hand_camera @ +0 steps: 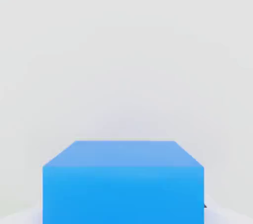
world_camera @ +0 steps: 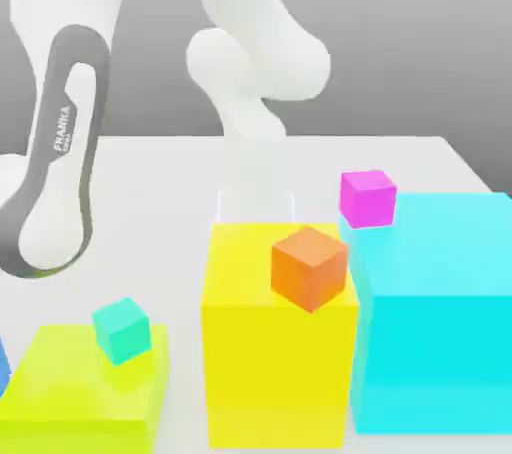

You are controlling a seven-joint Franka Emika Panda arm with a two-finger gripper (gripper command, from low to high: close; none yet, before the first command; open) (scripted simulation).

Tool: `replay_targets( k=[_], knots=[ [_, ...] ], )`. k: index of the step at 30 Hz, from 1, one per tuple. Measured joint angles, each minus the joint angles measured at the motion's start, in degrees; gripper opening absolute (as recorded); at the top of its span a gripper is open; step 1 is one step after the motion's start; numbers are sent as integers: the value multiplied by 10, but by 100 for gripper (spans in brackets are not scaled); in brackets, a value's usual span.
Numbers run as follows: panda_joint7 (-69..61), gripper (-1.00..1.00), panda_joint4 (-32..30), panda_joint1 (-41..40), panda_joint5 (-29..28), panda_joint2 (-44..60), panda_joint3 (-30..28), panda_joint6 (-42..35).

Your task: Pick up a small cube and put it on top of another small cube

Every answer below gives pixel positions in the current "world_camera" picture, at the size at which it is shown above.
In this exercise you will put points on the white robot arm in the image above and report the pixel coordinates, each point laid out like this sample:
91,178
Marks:
248,34

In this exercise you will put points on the small orange cube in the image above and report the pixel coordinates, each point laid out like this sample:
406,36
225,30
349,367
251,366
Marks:
308,268

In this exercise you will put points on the small magenta cube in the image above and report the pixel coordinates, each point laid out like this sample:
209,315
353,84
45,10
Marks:
367,200

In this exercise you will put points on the small teal cube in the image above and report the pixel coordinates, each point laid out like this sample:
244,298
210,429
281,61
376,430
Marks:
122,330

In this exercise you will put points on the small blue cube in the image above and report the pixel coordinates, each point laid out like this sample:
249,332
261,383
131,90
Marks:
3,368

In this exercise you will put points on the large yellow box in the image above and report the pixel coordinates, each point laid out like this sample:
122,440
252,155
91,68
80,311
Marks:
276,362

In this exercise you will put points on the large cyan box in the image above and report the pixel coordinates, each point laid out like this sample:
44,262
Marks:
436,326

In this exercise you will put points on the large lime box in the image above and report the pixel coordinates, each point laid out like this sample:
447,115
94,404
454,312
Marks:
76,394

